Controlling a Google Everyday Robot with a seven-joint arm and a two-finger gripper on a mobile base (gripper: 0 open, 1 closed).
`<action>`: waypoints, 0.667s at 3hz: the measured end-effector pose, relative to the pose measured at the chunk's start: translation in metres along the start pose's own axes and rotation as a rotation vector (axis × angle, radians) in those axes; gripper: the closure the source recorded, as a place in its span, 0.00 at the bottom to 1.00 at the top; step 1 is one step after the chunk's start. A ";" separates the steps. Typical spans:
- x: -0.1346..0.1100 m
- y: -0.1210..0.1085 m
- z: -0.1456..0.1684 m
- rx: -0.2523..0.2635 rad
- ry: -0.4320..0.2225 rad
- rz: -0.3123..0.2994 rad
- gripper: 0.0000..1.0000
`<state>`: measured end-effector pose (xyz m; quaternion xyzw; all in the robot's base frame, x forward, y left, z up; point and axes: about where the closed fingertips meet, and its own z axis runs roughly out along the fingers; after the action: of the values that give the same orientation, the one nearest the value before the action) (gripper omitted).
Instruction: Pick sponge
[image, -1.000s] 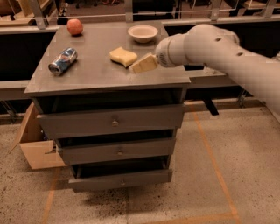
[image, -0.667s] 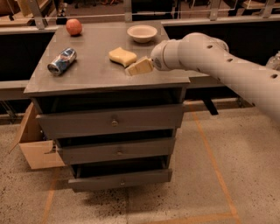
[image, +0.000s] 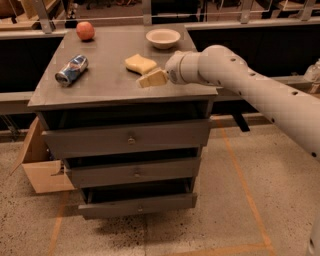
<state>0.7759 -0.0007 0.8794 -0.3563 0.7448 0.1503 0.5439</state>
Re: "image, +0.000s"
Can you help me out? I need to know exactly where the grey drawer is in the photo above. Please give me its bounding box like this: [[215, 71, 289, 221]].
[[66, 157, 201, 188], [78, 193, 197, 219], [42, 119, 210, 159]]

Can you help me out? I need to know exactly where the middle grey drawer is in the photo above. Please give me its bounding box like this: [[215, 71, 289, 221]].
[[66, 157, 201, 188]]

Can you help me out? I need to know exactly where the yellow wavy sponge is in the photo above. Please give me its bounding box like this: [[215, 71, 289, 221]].
[[125, 54, 157, 75]]

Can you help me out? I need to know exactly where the top grey drawer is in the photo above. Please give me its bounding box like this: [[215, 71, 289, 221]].
[[42, 119, 210, 159]]

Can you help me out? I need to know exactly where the cream ceramic bowl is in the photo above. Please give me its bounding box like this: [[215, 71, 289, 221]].
[[146, 29, 180, 49]]

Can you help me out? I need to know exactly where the clear sanitizer pump bottle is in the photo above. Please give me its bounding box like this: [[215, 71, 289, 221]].
[[304, 59, 320, 82]]

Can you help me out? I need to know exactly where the open cardboard box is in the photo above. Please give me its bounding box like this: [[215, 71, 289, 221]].
[[10, 118, 75, 194]]

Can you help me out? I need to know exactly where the bottom grey drawer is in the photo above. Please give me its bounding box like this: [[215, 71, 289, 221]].
[[78, 193, 197, 219]]

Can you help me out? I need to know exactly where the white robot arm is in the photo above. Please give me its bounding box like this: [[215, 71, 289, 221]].
[[165, 45, 320, 161]]

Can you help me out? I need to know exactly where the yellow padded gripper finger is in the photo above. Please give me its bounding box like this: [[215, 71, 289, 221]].
[[137, 68, 167, 88]]

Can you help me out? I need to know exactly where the grey drawer cabinet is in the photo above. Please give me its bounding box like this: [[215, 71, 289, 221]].
[[28, 26, 217, 206]]

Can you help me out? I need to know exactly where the crushed blue soda can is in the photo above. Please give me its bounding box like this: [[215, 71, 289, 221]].
[[55, 54, 89, 86]]

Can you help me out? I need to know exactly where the red apple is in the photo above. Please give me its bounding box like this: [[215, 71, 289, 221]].
[[76, 22, 95, 41]]

